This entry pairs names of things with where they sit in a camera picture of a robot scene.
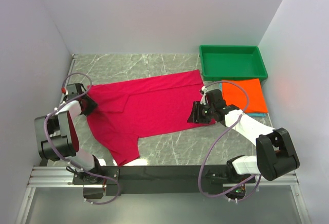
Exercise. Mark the aluminium front rail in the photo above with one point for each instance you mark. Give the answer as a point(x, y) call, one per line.
point(59, 177)

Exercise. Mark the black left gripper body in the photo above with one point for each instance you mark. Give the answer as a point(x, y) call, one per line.
point(89, 103)

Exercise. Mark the folded orange t shirt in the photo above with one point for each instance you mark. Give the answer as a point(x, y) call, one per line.
point(233, 95)

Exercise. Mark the folded light blue t shirt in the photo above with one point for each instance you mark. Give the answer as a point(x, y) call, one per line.
point(249, 114)

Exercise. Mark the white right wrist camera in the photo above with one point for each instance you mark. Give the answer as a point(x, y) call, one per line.
point(203, 92)

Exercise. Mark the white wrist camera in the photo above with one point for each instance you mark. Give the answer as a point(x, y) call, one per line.
point(203, 92)
point(64, 93)

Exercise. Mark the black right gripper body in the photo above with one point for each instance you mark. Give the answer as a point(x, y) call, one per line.
point(196, 113)

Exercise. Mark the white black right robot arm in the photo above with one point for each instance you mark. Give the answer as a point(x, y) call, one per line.
point(275, 151)

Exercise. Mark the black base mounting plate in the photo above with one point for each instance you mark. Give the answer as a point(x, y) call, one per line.
point(163, 179)

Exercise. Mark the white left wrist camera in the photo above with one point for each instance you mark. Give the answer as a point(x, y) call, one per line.
point(64, 93)

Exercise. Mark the green plastic bin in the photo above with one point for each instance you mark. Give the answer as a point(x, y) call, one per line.
point(231, 63)

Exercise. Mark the crimson red t shirt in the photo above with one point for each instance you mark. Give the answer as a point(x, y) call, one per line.
point(141, 108)

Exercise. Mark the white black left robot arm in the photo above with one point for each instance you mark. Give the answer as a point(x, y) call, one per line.
point(62, 133)

